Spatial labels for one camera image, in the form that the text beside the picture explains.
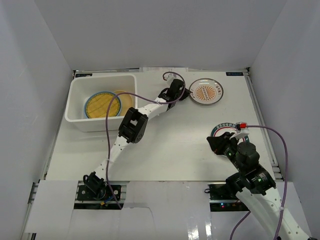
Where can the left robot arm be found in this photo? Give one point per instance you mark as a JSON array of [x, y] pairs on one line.
[[131, 131]]

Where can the light blue plate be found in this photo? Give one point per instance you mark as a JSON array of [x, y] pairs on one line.
[[100, 96]]

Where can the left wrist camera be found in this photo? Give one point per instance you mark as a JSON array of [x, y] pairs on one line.
[[169, 78]]

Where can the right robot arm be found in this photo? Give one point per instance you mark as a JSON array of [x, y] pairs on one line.
[[255, 188]]

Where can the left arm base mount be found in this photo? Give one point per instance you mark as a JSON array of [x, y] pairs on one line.
[[86, 199]]

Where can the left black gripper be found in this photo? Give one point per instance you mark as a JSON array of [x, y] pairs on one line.
[[184, 92]]

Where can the yellow plastic plate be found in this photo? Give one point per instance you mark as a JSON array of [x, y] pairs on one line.
[[120, 105]]

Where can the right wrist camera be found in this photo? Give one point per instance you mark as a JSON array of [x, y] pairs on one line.
[[242, 131]]

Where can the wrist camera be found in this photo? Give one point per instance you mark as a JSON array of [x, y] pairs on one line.
[[169, 78], [242, 131]]

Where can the orange sunburst enamel plate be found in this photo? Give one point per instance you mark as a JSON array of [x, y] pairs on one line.
[[206, 91]]

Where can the green red rimmed plate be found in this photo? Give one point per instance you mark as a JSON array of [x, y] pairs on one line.
[[226, 127]]

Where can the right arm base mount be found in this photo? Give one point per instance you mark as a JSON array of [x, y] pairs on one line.
[[220, 200]]

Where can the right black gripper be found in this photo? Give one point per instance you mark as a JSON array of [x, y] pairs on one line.
[[218, 143]]

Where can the round yellow bamboo plate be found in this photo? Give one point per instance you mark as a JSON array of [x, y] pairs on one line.
[[102, 106]]

